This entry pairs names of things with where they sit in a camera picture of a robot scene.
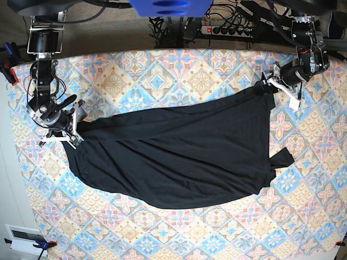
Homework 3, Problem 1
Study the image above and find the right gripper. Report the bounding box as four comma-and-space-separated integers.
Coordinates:
29, 94, 85, 146

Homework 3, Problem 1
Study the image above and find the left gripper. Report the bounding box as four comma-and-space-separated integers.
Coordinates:
254, 61, 305, 99

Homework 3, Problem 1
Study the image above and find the black long-sleeve t-shirt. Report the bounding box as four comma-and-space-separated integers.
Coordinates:
63, 86, 294, 209

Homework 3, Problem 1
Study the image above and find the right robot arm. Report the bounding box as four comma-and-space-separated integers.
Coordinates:
27, 11, 84, 149

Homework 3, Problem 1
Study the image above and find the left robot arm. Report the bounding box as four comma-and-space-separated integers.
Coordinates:
254, 14, 330, 100

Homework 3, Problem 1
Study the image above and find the white power strip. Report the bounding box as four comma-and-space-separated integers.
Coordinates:
200, 25, 252, 38

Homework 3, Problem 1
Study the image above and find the upper left table clamp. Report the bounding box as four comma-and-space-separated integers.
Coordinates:
1, 42, 19, 86

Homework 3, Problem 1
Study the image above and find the table clamp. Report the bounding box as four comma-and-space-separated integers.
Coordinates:
4, 237, 57, 260
1, 42, 19, 86
335, 241, 346, 247

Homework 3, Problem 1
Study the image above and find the lower left table clamp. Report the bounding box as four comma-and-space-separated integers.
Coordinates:
4, 237, 57, 260

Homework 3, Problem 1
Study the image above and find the patterned tile tablecloth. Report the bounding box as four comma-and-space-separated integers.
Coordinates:
7, 49, 346, 259

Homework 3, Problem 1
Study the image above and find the lower right table clamp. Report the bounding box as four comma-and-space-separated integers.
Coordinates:
335, 241, 346, 247

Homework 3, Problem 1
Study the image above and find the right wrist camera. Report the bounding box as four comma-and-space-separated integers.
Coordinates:
69, 135, 83, 149

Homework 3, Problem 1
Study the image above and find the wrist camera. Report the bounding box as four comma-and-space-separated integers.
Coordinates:
288, 97, 301, 112
69, 135, 83, 149

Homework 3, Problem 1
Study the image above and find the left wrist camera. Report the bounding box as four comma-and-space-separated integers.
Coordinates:
288, 97, 301, 112

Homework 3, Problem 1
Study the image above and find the white wall outlet box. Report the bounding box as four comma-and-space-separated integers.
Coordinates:
5, 224, 45, 256

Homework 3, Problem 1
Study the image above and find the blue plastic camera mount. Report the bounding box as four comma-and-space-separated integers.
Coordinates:
129, 0, 213, 17

